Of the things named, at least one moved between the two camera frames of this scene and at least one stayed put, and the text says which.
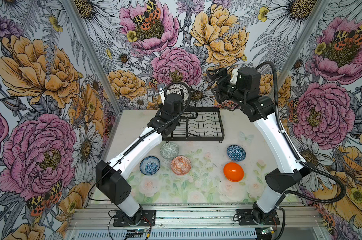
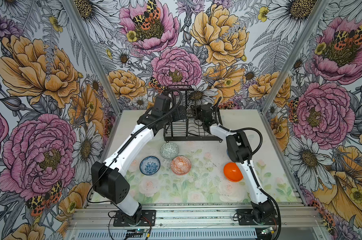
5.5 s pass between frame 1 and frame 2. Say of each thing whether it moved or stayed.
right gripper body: moved
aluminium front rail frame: stayed
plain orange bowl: stayed
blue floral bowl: stayed
